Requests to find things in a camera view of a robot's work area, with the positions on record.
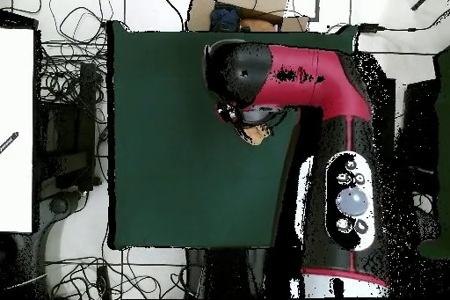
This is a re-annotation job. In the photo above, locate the orange terry towel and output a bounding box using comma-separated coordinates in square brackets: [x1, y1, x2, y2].
[242, 124, 274, 146]

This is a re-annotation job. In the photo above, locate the dark green table cloth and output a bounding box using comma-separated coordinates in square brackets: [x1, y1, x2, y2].
[106, 20, 359, 251]

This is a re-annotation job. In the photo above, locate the orange garment in box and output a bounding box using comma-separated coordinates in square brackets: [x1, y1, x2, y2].
[239, 18, 277, 33]

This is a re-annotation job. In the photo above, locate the dark blue garment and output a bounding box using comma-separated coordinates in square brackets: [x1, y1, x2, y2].
[209, 2, 242, 33]

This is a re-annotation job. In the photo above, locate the black metal stand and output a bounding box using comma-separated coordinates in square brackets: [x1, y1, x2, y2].
[34, 62, 102, 193]

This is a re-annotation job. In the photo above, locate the grey chair base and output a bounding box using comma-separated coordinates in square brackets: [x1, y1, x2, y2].
[38, 190, 83, 241]

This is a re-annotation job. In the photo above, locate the black slim power strip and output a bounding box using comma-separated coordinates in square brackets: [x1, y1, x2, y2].
[96, 265, 113, 300]

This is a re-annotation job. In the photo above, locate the white panel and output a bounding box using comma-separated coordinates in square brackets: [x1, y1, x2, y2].
[0, 27, 35, 233]

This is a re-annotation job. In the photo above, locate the black marker pen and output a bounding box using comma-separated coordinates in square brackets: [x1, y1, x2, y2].
[0, 131, 19, 155]

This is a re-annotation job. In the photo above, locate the green cloth on side table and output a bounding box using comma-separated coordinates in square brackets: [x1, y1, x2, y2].
[416, 45, 450, 260]

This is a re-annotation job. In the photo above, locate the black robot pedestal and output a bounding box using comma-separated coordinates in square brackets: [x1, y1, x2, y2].
[185, 247, 279, 299]

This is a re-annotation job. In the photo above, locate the black metal frame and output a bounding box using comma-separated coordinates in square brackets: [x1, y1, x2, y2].
[393, 77, 440, 175]

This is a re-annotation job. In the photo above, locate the black looped cable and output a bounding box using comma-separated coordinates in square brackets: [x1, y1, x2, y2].
[47, 0, 115, 47]

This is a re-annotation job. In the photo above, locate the black adapter cable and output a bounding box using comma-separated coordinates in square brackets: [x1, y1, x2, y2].
[377, 9, 450, 33]

